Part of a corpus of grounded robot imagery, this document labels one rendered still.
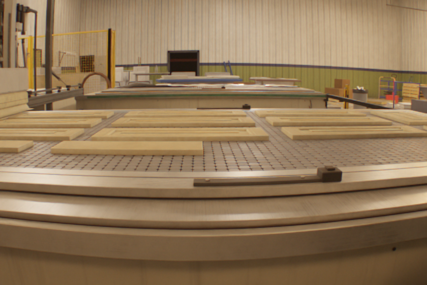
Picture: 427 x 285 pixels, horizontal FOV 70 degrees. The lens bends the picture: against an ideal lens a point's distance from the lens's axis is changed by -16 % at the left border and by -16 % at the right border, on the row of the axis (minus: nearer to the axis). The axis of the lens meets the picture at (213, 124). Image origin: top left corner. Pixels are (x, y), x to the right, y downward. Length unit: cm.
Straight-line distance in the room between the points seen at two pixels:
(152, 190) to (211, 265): 21
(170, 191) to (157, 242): 16
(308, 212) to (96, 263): 46
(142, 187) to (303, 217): 34
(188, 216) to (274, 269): 22
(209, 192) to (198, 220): 12
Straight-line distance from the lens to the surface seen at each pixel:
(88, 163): 103
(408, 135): 156
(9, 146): 127
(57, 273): 84
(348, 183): 85
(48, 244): 74
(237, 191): 78
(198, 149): 107
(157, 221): 68
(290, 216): 70
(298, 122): 168
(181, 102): 476
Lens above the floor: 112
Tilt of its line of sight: 9 degrees down
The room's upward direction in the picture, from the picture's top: straight up
